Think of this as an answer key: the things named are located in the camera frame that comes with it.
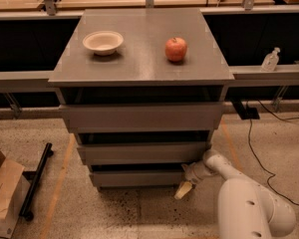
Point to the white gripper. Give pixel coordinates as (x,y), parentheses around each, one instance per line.
(193,173)

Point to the grey bottom drawer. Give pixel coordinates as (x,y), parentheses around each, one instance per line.
(136,178)

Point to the grey drawer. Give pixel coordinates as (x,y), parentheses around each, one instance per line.
(136,178)
(142,117)
(142,153)

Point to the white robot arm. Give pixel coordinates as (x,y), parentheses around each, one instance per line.
(246,209)

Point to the grey top drawer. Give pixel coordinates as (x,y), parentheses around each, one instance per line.
(142,117)

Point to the grey middle drawer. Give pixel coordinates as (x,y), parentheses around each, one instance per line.
(142,153)

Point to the grey drawer cabinet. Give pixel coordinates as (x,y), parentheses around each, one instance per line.
(138,72)

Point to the black floor power box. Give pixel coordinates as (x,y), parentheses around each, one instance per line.
(245,112)

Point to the red apple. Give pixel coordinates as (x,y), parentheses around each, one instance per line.
(175,49)

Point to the clear sanitizer pump bottle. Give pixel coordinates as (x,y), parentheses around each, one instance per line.
(271,60)

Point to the black metal bar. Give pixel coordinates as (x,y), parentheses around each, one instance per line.
(33,177)

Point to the white paper bowl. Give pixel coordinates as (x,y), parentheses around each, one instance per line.
(103,43)

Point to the cardboard box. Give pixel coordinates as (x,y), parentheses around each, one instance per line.
(13,190)

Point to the grey metal rail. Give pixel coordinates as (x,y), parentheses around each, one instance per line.
(244,76)
(225,10)

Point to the grey upper metal rail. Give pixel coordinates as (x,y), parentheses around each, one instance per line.
(225,10)

